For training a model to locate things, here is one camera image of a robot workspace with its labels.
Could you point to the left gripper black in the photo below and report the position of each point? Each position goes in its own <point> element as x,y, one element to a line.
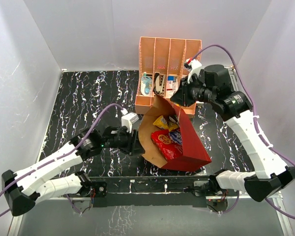
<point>131,145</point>

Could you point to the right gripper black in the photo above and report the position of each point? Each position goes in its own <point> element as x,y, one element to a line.
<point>181,97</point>

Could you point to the yellow snack packet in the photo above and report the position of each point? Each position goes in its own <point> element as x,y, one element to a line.
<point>161,123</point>
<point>172,124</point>

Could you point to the red cookie snack bag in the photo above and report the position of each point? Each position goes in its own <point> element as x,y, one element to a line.
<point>169,147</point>

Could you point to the red paper bag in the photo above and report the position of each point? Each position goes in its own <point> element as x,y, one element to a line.
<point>194,154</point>

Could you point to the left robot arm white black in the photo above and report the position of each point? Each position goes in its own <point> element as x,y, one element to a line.
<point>26,188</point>

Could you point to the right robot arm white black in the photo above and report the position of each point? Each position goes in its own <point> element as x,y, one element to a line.
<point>212,85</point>

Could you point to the white red card box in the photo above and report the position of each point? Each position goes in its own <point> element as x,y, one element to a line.
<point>172,83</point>

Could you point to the black stapler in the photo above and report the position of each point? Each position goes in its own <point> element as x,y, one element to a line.
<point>159,84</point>

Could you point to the pink desk organizer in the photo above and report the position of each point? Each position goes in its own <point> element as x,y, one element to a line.
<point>165,56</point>

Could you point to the blue tape dispenser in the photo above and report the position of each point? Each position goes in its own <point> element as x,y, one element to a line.
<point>146,84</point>

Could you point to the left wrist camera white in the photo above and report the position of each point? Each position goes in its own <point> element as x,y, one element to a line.
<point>128,119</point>

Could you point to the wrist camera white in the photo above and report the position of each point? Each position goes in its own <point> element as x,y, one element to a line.
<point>128,119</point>
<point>194,68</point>

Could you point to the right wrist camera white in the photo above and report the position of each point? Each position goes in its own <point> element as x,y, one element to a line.
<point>194,68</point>

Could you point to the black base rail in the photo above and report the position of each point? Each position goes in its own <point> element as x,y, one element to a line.
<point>152,191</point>

